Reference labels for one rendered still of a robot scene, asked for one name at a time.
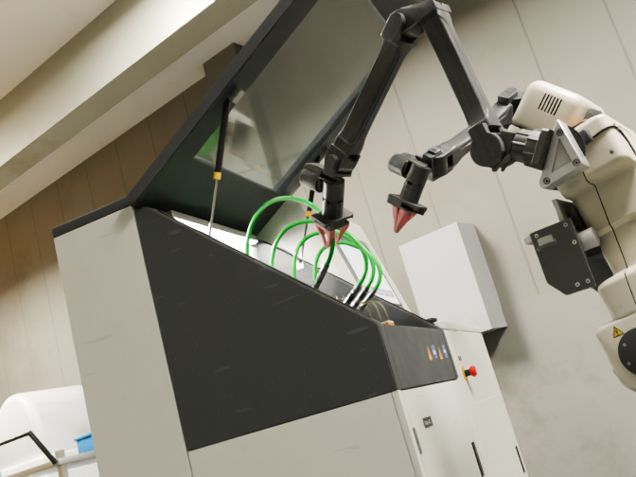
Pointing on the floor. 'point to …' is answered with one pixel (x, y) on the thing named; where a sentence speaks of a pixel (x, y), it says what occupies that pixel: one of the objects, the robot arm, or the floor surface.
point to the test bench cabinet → (325, 445)
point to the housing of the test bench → (119, 345)
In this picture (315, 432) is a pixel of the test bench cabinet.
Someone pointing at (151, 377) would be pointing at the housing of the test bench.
